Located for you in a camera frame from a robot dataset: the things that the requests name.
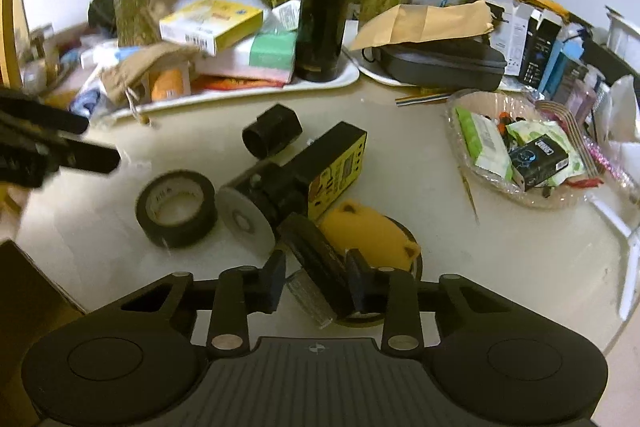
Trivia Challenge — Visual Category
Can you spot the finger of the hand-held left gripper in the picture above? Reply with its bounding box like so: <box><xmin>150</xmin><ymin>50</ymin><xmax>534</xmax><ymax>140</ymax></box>
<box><xmin>0</xmin><ymin>88</ymin><xmax>90</xmax><ymax>135</ymax></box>
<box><xmin>0</xmin><ymin>119</ymin><xmax>121</xmax><ymax>188</ymax></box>

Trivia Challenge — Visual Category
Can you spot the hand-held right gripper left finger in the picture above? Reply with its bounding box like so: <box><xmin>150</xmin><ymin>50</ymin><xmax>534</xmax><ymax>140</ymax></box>
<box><xmin>97</xmin><ymin>252</ymin><xmax>287</xmax><ymax>353</ymax></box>

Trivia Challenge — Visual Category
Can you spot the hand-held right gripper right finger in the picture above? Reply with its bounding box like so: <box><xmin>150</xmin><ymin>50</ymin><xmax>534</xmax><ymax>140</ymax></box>
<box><xmin>345</xmin><ymin>249</ymin><xmax>531</xmax><ymax>355</ymax></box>

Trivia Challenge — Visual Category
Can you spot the black power adapter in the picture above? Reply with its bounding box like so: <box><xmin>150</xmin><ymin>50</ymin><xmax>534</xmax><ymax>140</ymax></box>
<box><xmin>277</xmin><ymin>213</ymin><xmax>358</xmax><ymax>328</ymax></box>

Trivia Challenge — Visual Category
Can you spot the black tape roll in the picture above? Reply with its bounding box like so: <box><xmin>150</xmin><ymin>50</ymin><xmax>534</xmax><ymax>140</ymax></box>
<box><xmin>136</xmin><ymin>169</ymin><xmax>219</xmax><ymax>249</ymax></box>

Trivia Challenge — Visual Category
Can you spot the brown cardboard box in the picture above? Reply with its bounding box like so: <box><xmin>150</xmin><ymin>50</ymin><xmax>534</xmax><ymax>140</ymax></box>
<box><xmin>0</xmin><ymin>239</ymin><xmax>87</xmax><ymax>350</ymax></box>

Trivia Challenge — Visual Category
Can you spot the blue trimmed white cloth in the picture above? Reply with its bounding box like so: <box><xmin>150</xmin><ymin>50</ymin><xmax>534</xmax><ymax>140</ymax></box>
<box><xmin>70</xmin><ymin>87</ymin><xmax>103</xmax><ymax>115</ymax></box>

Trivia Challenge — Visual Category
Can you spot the yellow bear-shaped sponge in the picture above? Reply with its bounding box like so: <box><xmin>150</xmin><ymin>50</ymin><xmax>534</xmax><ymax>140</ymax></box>
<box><xmin>317</xmin><ymin>201</ymin><xmax>421</xmax><ymax>270</ymax></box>

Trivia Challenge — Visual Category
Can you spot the white disc roll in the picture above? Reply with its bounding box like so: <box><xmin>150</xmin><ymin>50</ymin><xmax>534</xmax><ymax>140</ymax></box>
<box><xmin>217</xmin><ymin>184</ymin><xmax>277</xmax><ymax>260</ymax></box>

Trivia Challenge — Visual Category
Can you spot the orange bottle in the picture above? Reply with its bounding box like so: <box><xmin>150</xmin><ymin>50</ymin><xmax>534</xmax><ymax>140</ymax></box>
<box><xmin>149</xmin><ymin>67</ymin><xmax>193</xmax><ymax>102</ymax></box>

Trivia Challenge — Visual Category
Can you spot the yellow black handheld device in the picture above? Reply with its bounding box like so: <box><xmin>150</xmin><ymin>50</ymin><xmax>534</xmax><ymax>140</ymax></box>
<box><xmin>227</xmin><ymin>122</ymin><xmax>368</xmax><ymax>223</ymax></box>

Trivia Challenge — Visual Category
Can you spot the thin wooden stick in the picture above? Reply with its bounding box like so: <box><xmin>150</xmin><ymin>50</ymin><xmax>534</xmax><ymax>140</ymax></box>
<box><xmin>462</xmin><ymin>167</ymin><xmax>481</xmax><ymax>226</ymax></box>

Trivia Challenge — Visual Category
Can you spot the black hexagonal cylinder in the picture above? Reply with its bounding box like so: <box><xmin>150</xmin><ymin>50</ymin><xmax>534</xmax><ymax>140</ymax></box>
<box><xmin>242</xmin><ymin>103</ymin><xmax>303</xmax><ymax>159</ymax></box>

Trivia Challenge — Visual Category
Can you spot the red flat packet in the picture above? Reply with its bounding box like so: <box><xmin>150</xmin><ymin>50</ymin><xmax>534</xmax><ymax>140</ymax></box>
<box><xmin>192</xmin><ymin>74</ymin><xmax>291</xmax><ymax>92</ymax></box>

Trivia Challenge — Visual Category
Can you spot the yellow white medicine box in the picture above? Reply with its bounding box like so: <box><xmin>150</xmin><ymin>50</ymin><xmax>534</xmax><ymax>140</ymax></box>
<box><xmin>159</xmin><ymin>0</ymin><xmax>264</xmax><ymax>56</ymax></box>

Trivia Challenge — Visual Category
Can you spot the green white wipes packet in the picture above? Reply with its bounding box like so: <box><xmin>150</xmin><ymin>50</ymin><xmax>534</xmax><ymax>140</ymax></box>
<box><xmin>455</xmin><ymin>107</ymin><xmax>516</xmax><ymax>180</ymax></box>

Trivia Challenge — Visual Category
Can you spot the white tray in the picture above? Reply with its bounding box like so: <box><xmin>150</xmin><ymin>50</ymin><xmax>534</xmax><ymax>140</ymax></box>
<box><xmin>107</xmin><ymin>19</ymin><xmax>361</xmax><ymax>120</ymax></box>

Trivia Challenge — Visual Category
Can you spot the clear glass bowl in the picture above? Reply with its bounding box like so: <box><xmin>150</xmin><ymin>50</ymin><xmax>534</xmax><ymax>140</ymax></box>
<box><xmin>446</xmin><ymin>89</ymin><xmax>608</xmax><ymax>210</ymax></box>

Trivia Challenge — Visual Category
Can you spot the green tissue pack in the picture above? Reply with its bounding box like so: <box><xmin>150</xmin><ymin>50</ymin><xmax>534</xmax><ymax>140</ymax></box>
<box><xmin>250</xmin><ymin>29</ymin><xmax>298</xmax><ymax>72</ymax></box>

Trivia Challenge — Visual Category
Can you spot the small black box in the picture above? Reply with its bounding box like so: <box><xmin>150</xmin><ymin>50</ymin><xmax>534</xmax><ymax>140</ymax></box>
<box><xmin>509</xmin><ymin>134</ymin><xmax>571</xmax><ymax>192</ymax></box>

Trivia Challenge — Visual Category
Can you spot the black zip case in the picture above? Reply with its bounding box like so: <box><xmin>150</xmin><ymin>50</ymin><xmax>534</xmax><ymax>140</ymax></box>
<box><xmin>362</xmin><ymin>38</ymin><xmax>508</xmax><ymax>90</ymax></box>

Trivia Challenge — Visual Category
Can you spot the light green packet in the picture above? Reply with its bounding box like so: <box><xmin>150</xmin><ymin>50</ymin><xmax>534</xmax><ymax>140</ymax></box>
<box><xmin>510</xmin><ymin>119</ymin><xmax>586</xmax><ymax>188</ymax></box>

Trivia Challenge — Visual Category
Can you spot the brown paper envelope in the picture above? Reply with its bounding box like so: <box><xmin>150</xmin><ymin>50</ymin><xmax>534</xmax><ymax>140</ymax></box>
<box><xmin>350</xmin><ymin>1</ymin><xmax>496</xmax><ymax>52</ymax></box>

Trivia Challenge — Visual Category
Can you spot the white tripod stand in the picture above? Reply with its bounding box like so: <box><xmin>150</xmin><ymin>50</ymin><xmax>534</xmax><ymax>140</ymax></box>
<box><xmin>590</xmin><ymin>197</ymin><xmax>640</xmax><ymax>323</ymax></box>

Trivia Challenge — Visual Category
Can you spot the pink bottle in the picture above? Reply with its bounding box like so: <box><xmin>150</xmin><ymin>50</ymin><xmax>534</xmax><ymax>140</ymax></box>
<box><xmin>567</xmin><ymin>77</ymin><xmax>606</xmax><ymax>118</ymax></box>

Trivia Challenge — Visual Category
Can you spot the white black product box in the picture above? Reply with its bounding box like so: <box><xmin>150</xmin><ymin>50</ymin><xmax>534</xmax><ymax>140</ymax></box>
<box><xmin>477</xmin><ymin>0</ymin><xmax>546</xmax><ymax>78</ymax></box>

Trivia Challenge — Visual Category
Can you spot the blue box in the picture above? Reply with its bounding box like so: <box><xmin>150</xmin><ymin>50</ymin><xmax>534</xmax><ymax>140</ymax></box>
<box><xmin>537</xmin><ymin>42</ymin><xmax>586</xmax><ymax>100</ymax></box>

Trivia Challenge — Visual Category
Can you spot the white plastic bag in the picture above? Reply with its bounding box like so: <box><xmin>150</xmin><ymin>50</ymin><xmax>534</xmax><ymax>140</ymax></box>
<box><xmin>595</xmin><ymin>74</ymin><xmax>640</xmax><ymax>188</ymax></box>

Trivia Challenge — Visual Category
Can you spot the white foam container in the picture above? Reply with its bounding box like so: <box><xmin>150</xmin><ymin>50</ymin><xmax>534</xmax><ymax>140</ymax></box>
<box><xmin>605</xmin><ymin>7</ymin><xmax>640</xmax><ymax>54</ymax></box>

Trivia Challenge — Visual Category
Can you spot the burlap drawstring pouch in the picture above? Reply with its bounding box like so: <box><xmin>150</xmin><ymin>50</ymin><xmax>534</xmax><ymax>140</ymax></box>
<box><xmin>99</xmin><ymin>43</ymin><xmax>201</xmax><ymax>105</ymax></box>

